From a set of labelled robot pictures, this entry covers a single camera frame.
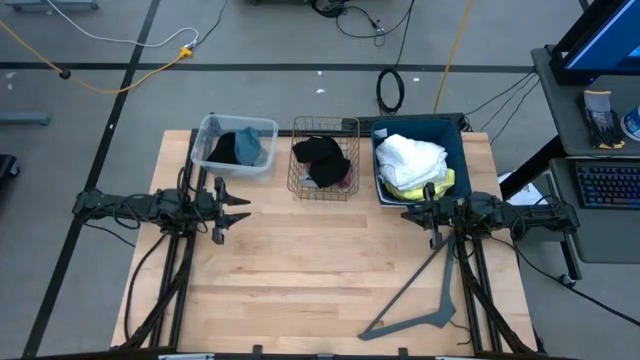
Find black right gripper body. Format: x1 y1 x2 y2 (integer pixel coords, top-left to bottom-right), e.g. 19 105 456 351
423 182 470 251

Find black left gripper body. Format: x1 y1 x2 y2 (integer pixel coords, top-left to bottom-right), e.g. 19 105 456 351
199 175 232 246

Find yellow cloth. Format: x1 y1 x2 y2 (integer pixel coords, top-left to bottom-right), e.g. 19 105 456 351
383 167 458 203

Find white towel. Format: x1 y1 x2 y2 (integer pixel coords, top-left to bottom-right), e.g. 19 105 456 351
374 132 450 193

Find blue grey cloth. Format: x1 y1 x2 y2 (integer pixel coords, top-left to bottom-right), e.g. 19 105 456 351
233 125 264 168

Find black pants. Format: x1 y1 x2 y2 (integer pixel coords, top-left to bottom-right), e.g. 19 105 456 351
291 135 353 190

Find black cloth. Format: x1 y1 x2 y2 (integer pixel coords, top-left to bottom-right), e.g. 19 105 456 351
205 130 240 167

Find navy white striped fabric bin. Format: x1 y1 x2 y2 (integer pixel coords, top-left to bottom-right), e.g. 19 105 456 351
370 116 473 208

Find clear plastic bin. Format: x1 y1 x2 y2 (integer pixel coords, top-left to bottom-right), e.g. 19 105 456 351
190 113 280 179

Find white paper sheet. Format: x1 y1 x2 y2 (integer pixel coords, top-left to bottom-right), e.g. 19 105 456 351
496 171 549 207

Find grey computer desk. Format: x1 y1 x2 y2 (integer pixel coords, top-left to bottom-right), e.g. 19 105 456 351
529 44 640 266

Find black keyboard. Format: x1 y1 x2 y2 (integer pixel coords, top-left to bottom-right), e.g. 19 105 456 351
573 160 640 211

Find black grey work gloves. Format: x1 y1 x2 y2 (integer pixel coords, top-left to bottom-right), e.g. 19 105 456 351
576 89 627 151

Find white wipes canister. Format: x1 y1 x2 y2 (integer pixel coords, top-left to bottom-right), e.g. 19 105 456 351
619 104 640 143

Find black computer monitor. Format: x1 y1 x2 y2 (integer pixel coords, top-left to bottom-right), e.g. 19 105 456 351
549 0 640 87

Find black aluminium support frame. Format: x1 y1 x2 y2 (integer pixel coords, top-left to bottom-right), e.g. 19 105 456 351
451 233 539 357
118 128 204 352

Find copper wire basket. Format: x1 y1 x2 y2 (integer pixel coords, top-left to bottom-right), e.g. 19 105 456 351
286 115 362 203

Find grey triangular metal frame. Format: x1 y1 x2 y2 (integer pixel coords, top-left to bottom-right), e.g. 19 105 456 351
356 231 458 343

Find coiled black cable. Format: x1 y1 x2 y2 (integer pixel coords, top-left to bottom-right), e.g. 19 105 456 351
374 66 407 117

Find yellow floor cable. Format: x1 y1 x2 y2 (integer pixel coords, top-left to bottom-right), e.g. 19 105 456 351
0 18 195 96

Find black floor cable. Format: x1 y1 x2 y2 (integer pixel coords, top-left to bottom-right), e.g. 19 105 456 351
309 0 417 49

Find white floor cable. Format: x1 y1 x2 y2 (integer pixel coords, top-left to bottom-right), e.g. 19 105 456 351
44 0 201 50

